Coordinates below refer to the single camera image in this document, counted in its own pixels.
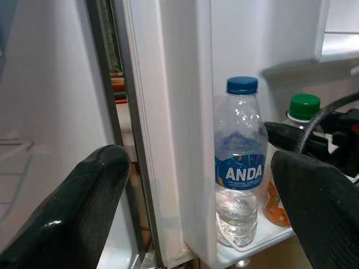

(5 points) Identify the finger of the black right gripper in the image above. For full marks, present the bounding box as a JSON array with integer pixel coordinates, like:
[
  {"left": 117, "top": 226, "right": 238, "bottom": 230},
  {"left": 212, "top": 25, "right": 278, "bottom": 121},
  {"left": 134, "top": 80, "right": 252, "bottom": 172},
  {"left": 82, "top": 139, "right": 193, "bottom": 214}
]
[{"left": 264, "top": 121, "right": 307, "bottom": 152}]

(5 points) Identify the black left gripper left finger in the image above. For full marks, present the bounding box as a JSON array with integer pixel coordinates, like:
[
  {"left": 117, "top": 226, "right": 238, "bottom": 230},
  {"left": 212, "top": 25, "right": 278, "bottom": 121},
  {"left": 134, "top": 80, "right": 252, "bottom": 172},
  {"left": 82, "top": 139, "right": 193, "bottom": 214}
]
[{"left": 0, "top": 144, "right": 131, "bottom": 269}]

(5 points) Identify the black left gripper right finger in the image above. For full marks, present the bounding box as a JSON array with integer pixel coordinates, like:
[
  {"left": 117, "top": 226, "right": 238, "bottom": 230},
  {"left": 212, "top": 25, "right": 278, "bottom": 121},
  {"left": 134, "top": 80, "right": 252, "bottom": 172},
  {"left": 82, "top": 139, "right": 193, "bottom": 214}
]
[{"left": 271, "top": 150, "right": 359, "bottom": 269}]

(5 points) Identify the green cap orange label bottle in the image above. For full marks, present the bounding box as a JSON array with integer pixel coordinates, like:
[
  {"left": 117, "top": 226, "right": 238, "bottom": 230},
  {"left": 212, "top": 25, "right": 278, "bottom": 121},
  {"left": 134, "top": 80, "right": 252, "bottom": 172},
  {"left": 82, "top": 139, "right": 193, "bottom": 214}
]
[{"left": 263, "top": 94, "right": 326, "bottom": 228}]

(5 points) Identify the white fridge door shelf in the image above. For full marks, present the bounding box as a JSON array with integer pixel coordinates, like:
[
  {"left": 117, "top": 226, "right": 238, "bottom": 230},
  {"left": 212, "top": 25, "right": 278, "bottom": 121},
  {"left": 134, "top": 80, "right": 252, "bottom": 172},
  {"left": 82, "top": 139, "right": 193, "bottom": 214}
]
[
  {"left": 182, "top": 218, "right": 300, "bottom": 269},
  {"left": 260, "top": 0, "right": 359, "bottom": 85}
]

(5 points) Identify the glass fridge shelf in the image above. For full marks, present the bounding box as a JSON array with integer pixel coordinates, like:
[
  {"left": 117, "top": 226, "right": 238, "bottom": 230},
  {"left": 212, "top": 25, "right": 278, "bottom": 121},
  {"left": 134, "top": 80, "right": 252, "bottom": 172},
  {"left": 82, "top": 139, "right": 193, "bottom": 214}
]
[{"left": 0, "top": 137, "right": 36, "bottom": 225}]

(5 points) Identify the white fridge cabinet interior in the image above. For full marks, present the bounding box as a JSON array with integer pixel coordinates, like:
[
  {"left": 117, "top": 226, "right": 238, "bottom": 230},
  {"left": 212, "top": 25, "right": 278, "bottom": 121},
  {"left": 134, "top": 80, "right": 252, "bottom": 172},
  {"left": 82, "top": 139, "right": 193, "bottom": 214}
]
[{"left": 0, "top": 0, "right": 166, "bottom": 269}]

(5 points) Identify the ANDA water bottle blue cap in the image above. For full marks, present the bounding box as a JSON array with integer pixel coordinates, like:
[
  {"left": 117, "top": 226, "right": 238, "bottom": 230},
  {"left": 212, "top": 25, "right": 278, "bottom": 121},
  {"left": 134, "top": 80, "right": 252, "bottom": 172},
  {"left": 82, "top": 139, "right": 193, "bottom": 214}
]
[{"left": 214, "top": 76, "right": 269, "bottom": 249}]

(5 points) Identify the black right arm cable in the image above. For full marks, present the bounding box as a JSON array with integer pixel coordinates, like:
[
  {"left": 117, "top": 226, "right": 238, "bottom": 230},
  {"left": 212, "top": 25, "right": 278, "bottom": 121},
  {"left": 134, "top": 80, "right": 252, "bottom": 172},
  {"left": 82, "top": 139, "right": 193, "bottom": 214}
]
[{"left": 296, "top": 92, "right": 359, "bottom": 154}]

